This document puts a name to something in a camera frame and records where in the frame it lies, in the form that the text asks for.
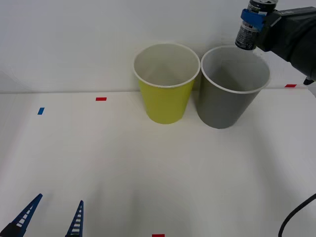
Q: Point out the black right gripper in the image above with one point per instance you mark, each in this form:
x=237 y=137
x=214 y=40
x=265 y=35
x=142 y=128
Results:
x=276 y=37

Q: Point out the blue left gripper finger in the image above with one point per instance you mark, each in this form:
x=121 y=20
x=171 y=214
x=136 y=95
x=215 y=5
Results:
x=14 y=228
x=78 y=217

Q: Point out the black and silver drink can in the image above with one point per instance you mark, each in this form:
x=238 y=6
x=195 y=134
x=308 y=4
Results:
x=247 y=37

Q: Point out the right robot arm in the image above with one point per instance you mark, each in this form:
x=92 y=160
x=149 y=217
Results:
x=306 y=49

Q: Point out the grey plastic waste bin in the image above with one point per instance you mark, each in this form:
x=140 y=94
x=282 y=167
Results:
x=222 y=111

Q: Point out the yellow-green plastic waste bin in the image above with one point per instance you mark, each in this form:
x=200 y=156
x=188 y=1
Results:
x=165 y=106

